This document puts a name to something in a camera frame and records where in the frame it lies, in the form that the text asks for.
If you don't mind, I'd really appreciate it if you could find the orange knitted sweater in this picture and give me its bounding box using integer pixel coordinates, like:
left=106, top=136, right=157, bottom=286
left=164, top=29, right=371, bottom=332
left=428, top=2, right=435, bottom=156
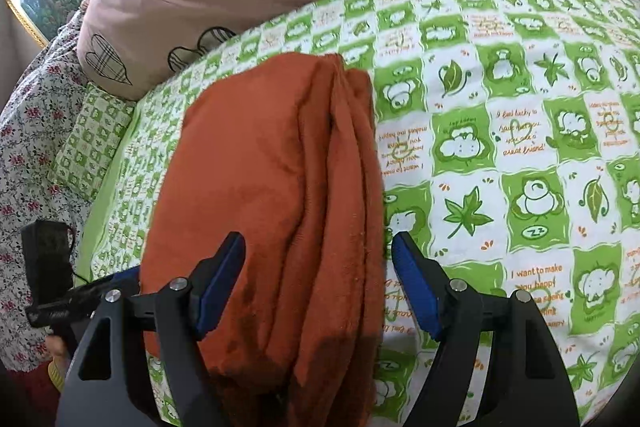
left=141, top=53, right=385, bottom=426

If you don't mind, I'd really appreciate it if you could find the person's left hand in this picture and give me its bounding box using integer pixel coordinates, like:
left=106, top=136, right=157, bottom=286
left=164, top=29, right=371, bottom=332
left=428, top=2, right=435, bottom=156
left=46, top=335, right=68, bottom=362

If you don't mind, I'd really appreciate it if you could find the green checkered pillow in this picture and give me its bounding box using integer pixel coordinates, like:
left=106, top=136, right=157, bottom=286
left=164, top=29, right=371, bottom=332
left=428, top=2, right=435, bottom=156
left=49, top=83, right=136, bottom=202

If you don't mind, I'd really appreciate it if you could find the floral pattern blanket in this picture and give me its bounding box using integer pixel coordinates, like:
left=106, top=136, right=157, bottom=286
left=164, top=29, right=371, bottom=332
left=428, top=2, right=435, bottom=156
left=1, top=1, right=89, bottom=372

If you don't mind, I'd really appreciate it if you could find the green checkered bed sheet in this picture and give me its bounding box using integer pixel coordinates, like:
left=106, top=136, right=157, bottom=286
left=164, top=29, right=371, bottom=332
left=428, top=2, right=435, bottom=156
left=82, top=0, right=639, bottom=421

